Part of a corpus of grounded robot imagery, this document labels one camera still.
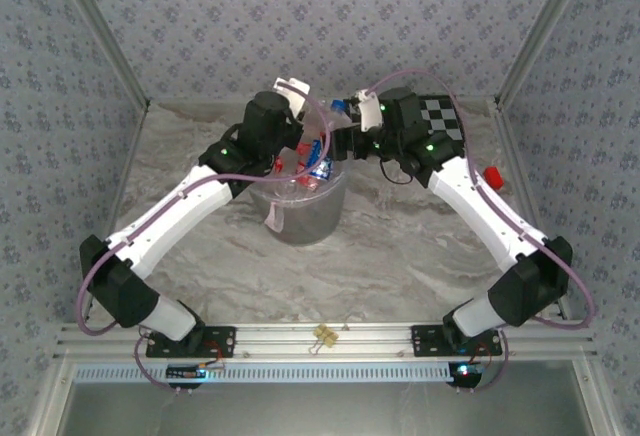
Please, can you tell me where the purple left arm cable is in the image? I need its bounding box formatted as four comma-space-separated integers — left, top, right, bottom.
74, 81, 334, 395

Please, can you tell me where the circuit board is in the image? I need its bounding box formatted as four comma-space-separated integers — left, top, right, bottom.
448, 361, 484, 389
165, 363, 210, 383

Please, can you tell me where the grey metal panel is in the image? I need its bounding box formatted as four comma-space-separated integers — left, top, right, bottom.
64, 381, 601, 436

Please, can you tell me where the left circuit board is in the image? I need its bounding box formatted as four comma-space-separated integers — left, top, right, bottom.
165, 363, 210, 383

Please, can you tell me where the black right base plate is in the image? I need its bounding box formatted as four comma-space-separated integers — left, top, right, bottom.
410, 324, 504, 358

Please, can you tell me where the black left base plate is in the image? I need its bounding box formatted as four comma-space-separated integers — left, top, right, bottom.
144, 324, 238, 360

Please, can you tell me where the aluminium mounting rail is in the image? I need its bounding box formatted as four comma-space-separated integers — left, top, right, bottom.
53, 322, 599, 361

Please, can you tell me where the right circuit board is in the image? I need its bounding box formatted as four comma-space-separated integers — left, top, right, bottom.
448, 361, 484, 389

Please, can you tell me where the black white checkerboard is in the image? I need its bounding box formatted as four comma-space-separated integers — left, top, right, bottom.
418, 94, 469, 150

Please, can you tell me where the beige binder clip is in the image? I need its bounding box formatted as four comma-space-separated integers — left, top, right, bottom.
308, 323, 341, 356

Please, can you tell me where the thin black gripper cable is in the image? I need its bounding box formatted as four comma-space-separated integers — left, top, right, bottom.
378, 157, 419, 186

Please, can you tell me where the aluminium frame post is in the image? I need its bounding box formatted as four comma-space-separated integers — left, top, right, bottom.
49, 0, 151, 110
494, 0, 596, 110

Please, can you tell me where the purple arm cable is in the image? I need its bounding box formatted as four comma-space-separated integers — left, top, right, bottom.
369, 68, 597, 395
74, 81, 334, 395

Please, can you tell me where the white slotted cable duct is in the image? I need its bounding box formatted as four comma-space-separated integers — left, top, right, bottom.
73, 361, 459, 385

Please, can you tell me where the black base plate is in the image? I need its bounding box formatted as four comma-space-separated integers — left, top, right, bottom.
144, 324, 238, 360
410, 324, 504, 358

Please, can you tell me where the blue label plastic bottle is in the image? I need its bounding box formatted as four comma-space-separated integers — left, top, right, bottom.
307, 99, 351, 182

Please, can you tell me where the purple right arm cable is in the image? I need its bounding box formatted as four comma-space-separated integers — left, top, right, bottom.
369, 68, 597, 395

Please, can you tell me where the clear plastic bin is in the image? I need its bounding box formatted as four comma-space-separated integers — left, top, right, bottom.
248, 100, 351, 248

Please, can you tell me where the red plastic cap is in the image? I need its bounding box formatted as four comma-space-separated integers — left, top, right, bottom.
482, 165, 505, 191

